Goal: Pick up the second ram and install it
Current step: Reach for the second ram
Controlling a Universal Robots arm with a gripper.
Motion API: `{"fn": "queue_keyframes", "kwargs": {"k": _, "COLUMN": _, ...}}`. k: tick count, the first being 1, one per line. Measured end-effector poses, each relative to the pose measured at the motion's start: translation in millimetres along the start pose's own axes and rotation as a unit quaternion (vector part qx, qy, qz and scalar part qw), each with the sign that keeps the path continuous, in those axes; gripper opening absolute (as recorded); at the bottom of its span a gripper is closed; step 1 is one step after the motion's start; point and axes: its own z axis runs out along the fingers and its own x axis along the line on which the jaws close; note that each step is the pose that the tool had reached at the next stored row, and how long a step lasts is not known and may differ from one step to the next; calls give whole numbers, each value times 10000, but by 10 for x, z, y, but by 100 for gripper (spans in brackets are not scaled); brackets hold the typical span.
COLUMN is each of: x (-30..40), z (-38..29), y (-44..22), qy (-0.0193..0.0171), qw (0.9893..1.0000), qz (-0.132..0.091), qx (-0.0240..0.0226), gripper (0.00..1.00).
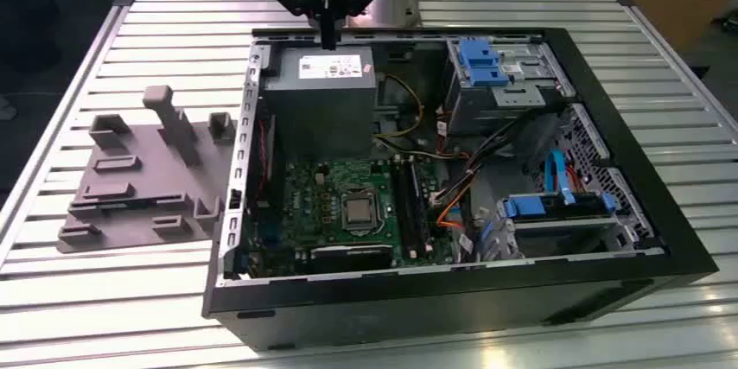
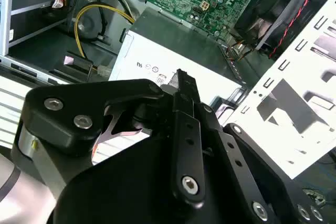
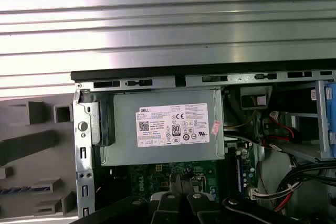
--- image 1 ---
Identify black RAM slot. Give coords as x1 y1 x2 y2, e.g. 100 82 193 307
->
388 156 417 260

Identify RAM stick black chips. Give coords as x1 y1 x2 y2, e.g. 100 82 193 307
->
407 160 433 256

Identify yellow wire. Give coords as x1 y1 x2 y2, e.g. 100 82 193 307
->
370 74 425 141

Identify silver metal drive cage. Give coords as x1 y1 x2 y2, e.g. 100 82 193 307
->
445 38 577 137

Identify thin red wire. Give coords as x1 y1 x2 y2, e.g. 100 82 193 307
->
252 116 276 210

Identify blue flat wire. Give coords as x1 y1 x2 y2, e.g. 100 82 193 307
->
544 149 577 206

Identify green motherboard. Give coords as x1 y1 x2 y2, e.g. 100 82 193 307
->
246 156 461 277

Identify black cable bundle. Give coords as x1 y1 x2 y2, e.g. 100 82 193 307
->
431 103 564 206

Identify silver CPU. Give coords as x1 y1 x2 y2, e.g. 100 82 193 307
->
344 196 374 224

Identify grey parts rack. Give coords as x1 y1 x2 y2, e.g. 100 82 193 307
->
54 85 238 256

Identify black graphics card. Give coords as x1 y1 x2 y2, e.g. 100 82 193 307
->
292 242 396 276

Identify orange wire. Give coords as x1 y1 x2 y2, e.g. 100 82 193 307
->
435 189 471 230

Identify CPU socket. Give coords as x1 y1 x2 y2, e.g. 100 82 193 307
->
337 186 385 237

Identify hard disk in blue carrier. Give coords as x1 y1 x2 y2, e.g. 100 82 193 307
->
497 194 617 226

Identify blue drive bay latch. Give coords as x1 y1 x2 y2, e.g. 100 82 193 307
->
459 39 512 87

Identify black open PC case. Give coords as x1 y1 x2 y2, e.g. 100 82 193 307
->
198 26 720 352

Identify grey power supply unit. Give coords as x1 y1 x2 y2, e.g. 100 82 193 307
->
261 47 378 158

